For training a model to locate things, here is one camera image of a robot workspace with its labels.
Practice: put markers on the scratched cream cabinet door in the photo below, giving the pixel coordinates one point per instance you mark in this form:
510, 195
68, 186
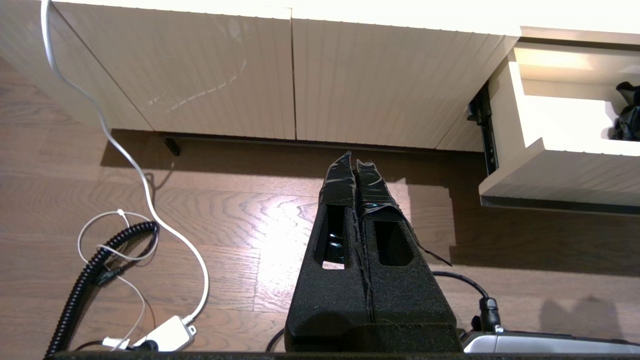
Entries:
200, 60

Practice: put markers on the cream ribbed drawer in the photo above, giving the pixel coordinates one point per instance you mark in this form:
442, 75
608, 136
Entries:
550, 170

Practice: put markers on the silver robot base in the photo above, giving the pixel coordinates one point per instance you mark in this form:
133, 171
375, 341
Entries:
550, 344

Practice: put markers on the white power adapter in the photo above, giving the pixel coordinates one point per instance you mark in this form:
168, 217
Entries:
170, 332

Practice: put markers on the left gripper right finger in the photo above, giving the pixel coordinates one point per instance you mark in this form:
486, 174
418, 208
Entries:
405, 295

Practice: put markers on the cream low cabinet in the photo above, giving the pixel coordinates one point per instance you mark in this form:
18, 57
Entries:
375, 75

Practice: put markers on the black umbrella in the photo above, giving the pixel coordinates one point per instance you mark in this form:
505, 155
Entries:
629, 117

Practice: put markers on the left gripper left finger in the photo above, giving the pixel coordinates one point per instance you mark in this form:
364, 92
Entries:
325, 300

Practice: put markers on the plain cream cabinet door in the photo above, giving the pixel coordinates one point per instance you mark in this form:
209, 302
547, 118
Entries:
375, 85

